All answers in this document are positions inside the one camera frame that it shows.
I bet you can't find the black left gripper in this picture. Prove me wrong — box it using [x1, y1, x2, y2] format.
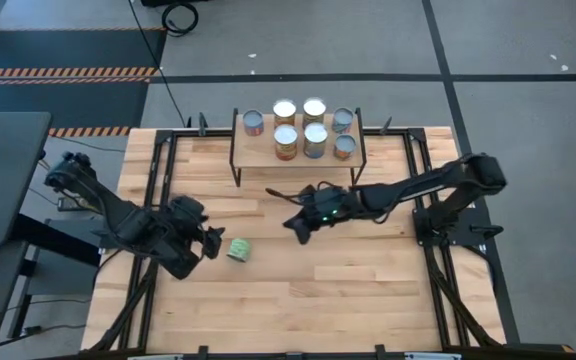
[167, 196, 226, 261]

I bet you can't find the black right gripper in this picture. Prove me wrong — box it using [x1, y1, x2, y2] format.
[281, 184, 365, 246]

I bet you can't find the green peas can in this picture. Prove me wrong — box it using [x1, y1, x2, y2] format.
[225, 237, 253, 264]

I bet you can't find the tall orange red can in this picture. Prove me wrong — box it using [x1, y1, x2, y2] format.
[273, 123, 299, 162]
[272, 98, 298, 129]

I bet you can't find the tall blue yellow can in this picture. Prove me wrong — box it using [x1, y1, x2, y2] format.
[302, 121, 329, 160]

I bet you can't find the short orange label can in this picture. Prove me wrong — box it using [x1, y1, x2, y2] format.
[333, 133, 357, 162]

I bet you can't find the blue red label can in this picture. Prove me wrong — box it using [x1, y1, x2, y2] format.
[242, 108, 265, 137]

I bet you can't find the tall tan label can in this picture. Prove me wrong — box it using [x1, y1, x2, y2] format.
[302, 96, 328, 126]

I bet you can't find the wooden shelf with black legs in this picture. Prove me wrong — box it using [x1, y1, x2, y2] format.
[229, 106, 368, 188]

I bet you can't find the black power adapter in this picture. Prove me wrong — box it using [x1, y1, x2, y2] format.
[57, 195, 94, 212]

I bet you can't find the black desk foot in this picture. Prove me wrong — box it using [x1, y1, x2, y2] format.
[11, 213, 102, 268]

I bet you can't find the black desk top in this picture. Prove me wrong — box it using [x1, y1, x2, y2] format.
[0, 110, 53, 246]

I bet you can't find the black mat with hazard stripes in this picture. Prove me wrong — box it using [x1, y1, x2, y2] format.
[0, 27, 168, 139]

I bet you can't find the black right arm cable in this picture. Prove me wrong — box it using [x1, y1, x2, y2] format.
[265, 180, 320, 204]

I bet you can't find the black metal table frame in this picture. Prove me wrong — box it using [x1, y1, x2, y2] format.
[87, 127, 519, 360]

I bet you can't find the long black floor cable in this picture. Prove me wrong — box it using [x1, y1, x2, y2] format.
[127, 0, 189, 126]

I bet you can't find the coiled black cable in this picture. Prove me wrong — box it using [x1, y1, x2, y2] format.
[161, 2, 200, 37]

